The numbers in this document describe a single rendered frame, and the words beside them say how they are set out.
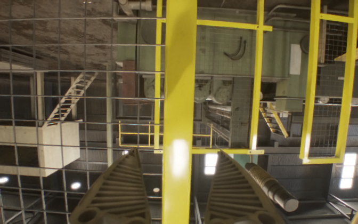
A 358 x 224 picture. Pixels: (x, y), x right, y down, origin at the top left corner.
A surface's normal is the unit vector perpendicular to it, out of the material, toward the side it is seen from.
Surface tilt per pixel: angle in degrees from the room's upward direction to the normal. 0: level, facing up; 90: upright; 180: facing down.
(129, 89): 90
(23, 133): 90
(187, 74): 90
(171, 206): 90
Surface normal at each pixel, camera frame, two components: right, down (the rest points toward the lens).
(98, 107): 0.01, 0.08
